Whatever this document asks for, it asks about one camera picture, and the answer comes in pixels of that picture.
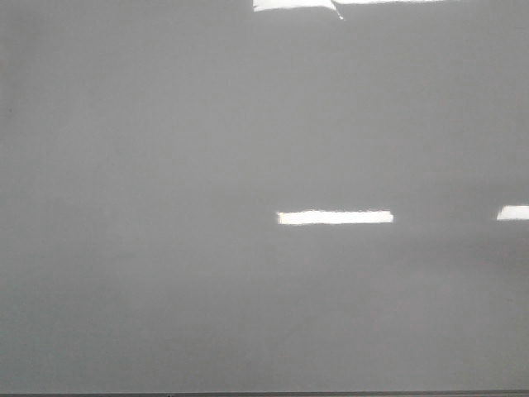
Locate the white whiteboard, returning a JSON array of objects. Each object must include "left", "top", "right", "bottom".
[{"left": 1, "top": 1, "right": 528, "bottom": 394}]

